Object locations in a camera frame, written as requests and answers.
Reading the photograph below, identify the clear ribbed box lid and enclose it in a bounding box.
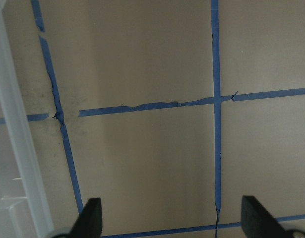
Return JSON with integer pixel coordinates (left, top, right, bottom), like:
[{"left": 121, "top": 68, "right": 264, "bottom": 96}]
[{"left": 0, "top": 0, "right": 54, "bottom": 238}]

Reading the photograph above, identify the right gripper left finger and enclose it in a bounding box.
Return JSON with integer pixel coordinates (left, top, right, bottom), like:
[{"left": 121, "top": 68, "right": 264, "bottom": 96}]
[{"left": 68, "top": 198, "right": 103, "bottom": 238}]

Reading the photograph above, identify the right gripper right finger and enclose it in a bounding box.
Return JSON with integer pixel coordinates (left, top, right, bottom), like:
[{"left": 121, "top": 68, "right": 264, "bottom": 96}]
[{"left": 241, "top": 195, "right": 287, "bottom": 238}]

